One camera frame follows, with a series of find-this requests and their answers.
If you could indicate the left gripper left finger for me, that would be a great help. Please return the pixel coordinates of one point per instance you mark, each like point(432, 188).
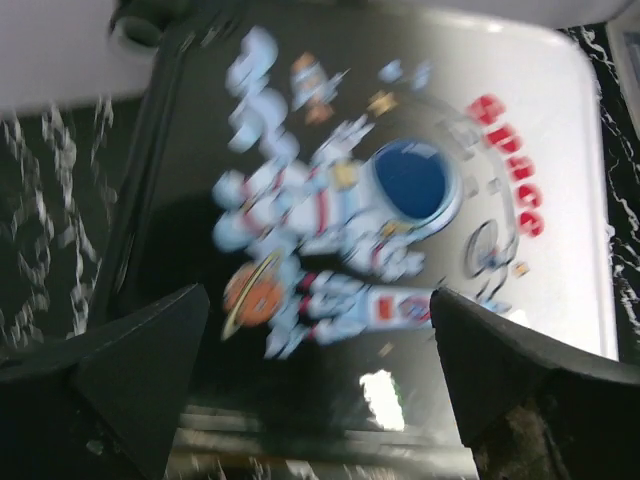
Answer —
point(105, 404)

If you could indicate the white black space suitcase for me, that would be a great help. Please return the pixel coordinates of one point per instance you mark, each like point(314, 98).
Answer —
point(321, 168)

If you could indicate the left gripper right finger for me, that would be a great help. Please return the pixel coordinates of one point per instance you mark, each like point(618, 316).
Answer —
point(531, 407)

